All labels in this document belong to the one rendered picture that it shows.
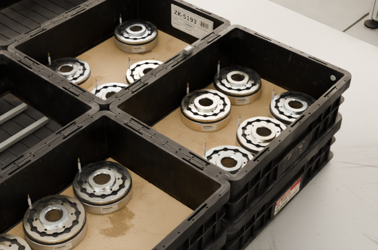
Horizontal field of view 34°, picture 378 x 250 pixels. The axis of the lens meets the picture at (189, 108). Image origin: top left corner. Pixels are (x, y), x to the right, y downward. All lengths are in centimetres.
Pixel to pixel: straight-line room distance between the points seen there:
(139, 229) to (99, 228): 7
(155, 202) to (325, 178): 42
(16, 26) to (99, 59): 27
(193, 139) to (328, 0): 235
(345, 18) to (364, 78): 168
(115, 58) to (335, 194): 58
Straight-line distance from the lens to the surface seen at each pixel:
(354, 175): 139
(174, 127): 125
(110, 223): 108
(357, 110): 157
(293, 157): 119
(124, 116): 113
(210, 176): 101
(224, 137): 123
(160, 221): 108
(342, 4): 347
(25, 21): 164
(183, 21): 148
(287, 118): 125
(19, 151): 124
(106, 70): 142
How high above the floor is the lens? 165
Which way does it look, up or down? 39 degrees down
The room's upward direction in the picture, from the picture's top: 1 degrees clockwise
